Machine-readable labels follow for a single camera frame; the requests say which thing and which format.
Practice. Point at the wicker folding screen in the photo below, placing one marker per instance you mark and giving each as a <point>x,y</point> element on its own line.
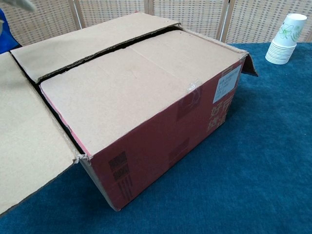
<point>195,19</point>

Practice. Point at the stack of paper cups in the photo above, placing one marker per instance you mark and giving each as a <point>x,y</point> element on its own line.
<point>282,48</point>

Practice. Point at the blue table cloth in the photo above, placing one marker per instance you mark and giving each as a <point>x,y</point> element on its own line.
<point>231,182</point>

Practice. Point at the red cardboard box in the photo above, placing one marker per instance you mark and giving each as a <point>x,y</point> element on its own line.
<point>122,97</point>

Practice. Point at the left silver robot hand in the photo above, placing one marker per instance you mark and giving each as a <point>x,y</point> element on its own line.
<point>25,5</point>

